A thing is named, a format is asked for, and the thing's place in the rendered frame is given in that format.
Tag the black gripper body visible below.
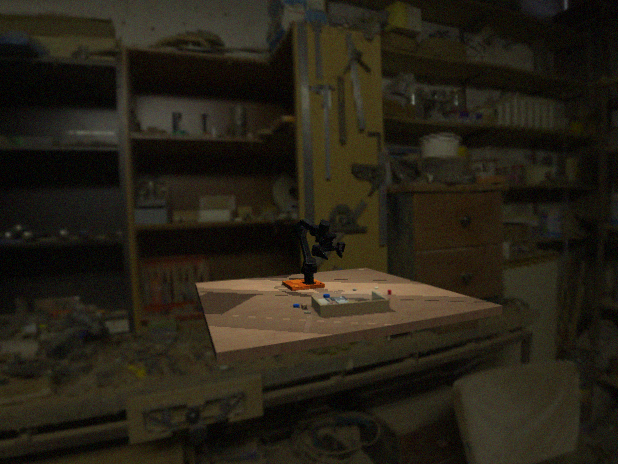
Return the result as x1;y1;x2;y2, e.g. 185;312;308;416
311;238;346;256

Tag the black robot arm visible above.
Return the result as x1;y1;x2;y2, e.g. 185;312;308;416
293;219;337;285

